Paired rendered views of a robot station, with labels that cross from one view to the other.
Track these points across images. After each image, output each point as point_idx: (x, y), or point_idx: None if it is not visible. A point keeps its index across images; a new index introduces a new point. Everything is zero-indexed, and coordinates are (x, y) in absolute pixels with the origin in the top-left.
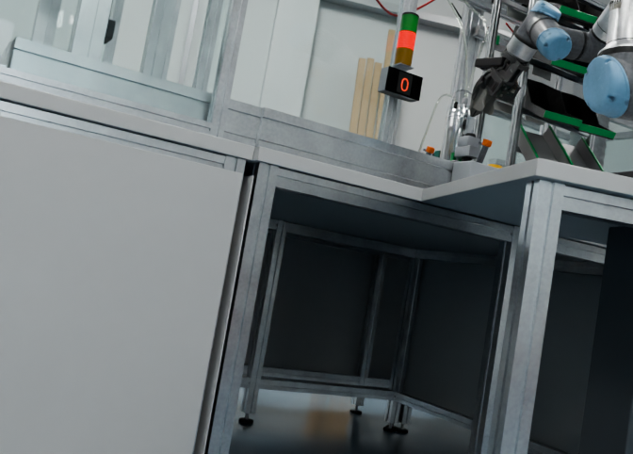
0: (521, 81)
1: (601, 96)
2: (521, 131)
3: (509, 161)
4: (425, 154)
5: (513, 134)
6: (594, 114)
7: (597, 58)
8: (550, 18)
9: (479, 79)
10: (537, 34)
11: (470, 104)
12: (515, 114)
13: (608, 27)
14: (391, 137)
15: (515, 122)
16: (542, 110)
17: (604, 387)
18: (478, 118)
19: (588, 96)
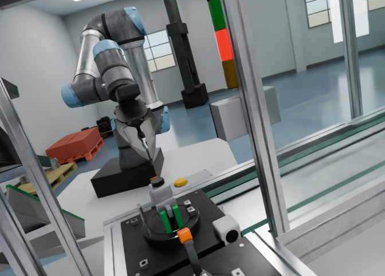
0: (19, 118)
1: (169, 123)
2: (34, 200)
3: (74, 237)
4: (238, 165)
5: (57, 200)
6: None
7: (167, 107)
8: None
9: (152, 112)
10: (134, 78)
11: (155, 142)
12: (43, 172)
13: (155, 92)
14: (260, 189)
15: (50, 184)
16: (45, 158)
17: None
18: (12, 211)
19: (169, 124)
